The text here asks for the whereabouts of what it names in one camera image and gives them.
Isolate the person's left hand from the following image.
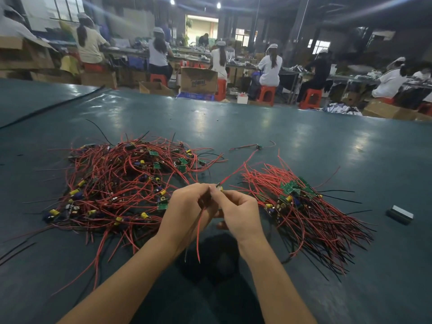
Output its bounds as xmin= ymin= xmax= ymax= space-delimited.
xmin=157 ymin=183 xmax=221 ymax=255

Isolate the person's right hand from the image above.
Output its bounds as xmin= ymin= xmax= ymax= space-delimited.
xmin=215 ymin=189 xmax=267 ymax=257

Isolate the red wire with yellow connector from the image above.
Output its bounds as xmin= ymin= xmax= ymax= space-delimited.
xmin=194 ymin=148 xmax=261 ymax=264

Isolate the lone wired component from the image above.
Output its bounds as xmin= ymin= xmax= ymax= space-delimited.
xmin=229 ymin=140 xmax=278 ymax=153

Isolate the pile of red-wired boards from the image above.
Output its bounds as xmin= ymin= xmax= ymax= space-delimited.
xmin=0 ymin=128 xmax=227 ymax=294

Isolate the sorted bundle of wired boards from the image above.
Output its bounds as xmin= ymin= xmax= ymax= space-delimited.
xmin=239 ymin=150 xmax=374 ymax=277

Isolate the person's left forearm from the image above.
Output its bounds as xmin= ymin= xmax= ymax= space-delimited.
xmin=57 ymin=238 xmax=180 ymax=324

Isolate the person's right forearm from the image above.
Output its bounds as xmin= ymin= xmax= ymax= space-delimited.
xmin=239 ymin=241 xmax=318 ymax=324

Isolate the blue plastic crate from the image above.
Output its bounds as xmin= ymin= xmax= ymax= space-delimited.
xmin=177 ymin=91 xmax=217 ymax=101

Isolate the dark green table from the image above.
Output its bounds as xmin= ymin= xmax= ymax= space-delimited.
xmin=0 ymin=79 xmax=432 ymax=324

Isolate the heap of black white items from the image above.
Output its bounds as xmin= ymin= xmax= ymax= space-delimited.
xmin=324 ymin=103 xmax=364 ymax=117

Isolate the small black grey block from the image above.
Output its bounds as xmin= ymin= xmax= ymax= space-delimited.
xmin=386 ymin=205 xmax=414 ymax=225

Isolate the yellow sack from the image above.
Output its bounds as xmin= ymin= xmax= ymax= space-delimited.
xmin=61 ymin=56 xmax=82 ymax=76

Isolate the large open cardboard box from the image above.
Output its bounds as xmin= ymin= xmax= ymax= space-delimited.
xmin=0 ymin=36 xmax=58 ymax=70

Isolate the grid window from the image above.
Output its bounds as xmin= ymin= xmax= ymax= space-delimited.
xmin=45 ymin=0 xmax=87 ymax=23

